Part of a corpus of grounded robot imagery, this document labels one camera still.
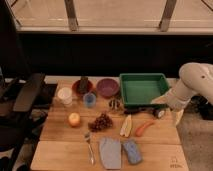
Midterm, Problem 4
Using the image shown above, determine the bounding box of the green plastic tray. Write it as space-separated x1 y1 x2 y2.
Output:
120 73 169 108

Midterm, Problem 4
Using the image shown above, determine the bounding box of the red bowl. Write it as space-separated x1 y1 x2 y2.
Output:
72 80 93 97

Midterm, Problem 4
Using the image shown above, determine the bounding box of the purple bowl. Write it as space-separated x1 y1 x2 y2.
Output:
96 78 119 98

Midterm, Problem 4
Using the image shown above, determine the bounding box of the white cup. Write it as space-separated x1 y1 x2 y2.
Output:
57 87 72 106

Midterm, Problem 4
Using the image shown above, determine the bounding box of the window frame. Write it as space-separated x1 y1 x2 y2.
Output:
5 0 213 35

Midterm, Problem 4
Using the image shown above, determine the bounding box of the orange carrot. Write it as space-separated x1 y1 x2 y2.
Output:
135 121 154 137

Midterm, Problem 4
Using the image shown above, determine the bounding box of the blue sponge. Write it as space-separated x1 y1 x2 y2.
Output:
122 139 142 165

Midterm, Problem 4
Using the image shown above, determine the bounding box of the blue cup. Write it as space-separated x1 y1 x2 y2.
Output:
83 93 96 108

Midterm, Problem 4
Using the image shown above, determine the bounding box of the dark grape bunch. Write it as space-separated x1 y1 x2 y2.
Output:
88 113 113 132

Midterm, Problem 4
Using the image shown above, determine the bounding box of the yellow banana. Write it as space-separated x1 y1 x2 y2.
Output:
120 115 132 137

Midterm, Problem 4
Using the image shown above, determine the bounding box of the black office chair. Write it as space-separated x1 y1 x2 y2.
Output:
0 0 45 171

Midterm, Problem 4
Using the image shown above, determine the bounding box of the black flashlight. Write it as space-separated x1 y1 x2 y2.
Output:
124 107 166 119

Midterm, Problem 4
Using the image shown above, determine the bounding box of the grey-blue cloth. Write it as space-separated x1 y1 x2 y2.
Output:
99 137 121 170

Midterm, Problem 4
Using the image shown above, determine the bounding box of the dark cup in red bowl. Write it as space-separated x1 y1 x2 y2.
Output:
78 76 88 94

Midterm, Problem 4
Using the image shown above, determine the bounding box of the yellow-red apple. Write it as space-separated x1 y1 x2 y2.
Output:
68 113 81 127

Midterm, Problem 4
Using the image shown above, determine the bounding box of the metal cup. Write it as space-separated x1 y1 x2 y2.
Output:
109 98 120 110

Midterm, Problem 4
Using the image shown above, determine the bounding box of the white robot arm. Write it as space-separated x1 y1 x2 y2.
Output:
151 62 213 111

